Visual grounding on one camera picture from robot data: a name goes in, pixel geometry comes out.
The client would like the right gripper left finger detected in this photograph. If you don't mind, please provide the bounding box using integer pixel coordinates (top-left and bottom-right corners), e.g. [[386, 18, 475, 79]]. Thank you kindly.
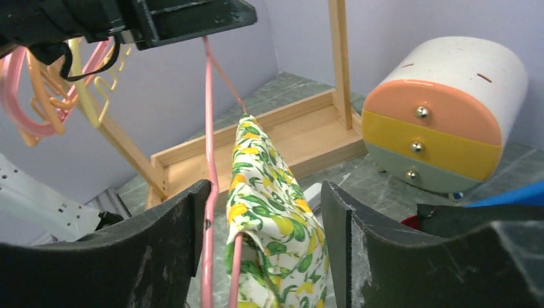
[[1, 180, 211, 307]]

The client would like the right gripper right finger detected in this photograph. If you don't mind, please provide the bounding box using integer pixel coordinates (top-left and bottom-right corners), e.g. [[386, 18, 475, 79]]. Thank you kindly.
[[321, 182, 543, 307]]

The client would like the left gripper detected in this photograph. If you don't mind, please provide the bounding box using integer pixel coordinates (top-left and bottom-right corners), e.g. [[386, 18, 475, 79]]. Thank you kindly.
[[1, 0, 257, 58]]

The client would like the yellow hanger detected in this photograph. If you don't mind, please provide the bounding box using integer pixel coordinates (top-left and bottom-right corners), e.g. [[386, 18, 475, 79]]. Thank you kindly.
[[68, 38, 132, 128]]

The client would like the orange wavy hanger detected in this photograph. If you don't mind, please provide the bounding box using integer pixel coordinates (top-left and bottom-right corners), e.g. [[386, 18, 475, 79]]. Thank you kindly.
[[18, 48, 77, 146]]

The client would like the pink plastic hanger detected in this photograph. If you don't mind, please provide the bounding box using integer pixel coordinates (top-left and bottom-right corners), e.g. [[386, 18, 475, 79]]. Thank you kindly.
[[1, 41, 121, 129]]

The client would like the red pleated skirt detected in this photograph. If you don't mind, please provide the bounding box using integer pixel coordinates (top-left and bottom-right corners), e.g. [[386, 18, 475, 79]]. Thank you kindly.
[[401, 215, 421, 230]]

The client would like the lemon print cloth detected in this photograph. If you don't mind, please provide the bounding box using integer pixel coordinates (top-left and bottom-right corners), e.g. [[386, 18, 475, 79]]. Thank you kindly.
[[225, 114, 329, 307]]

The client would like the small white block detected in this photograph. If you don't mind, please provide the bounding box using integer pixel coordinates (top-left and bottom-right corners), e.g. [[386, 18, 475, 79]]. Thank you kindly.
[[303, 182, 322, 214]]

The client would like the wooden clothes rack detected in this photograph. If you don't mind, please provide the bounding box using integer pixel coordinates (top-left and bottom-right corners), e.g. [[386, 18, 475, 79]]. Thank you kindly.
[[76, 1, 366, 207]]

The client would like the round cream drawer box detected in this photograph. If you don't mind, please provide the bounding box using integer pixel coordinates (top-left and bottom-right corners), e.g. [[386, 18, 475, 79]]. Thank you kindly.
[[361, 36, 529, 200]]

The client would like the blue plastic bin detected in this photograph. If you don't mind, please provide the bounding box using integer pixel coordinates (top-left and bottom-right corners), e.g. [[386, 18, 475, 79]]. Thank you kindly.
[[465, 181, 543, 208]]

